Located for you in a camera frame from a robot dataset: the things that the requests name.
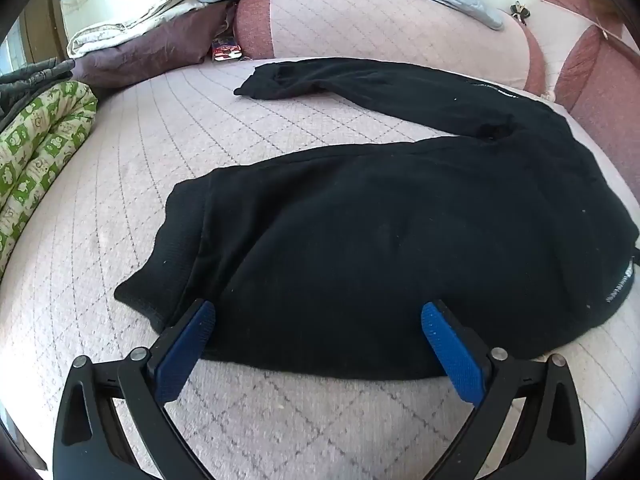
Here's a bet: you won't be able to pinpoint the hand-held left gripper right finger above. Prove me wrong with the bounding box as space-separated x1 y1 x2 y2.
420 300 586 480

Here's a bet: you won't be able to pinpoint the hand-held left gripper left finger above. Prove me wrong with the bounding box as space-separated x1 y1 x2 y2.
52 298 217 480

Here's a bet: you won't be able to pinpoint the black pants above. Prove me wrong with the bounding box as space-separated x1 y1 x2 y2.
114 58 640 381

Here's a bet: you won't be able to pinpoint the pink quilted bed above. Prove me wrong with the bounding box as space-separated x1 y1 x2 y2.
0 57 640 480

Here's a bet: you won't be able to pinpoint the green printed quilt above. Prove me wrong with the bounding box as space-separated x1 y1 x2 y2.
0 81 99 281

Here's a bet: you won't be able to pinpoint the purple blanket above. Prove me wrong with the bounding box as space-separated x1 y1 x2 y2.
72 2 238 92

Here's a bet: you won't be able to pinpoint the dark pink pillow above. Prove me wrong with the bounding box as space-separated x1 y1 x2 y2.
554 25 640 161

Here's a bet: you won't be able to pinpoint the small red packet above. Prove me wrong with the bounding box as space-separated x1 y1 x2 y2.
212 37 242 62

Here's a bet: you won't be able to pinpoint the dark grey cloth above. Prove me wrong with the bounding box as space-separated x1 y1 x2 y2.
0 57 76 121

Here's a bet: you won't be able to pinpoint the long pink bolster pillow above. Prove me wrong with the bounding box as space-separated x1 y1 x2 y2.
235 0 548 96

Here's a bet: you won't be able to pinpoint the pink and white pillow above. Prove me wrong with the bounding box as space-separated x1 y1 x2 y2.
525 0 608 96

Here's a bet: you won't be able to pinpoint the cream blanket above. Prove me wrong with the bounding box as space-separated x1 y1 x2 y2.
66 0 236 56

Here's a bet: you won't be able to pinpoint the brown cloth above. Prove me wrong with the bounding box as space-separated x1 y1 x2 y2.
590 0 623 36

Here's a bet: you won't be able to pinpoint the wooden window frame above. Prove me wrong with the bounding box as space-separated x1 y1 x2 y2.
22 0 67 63

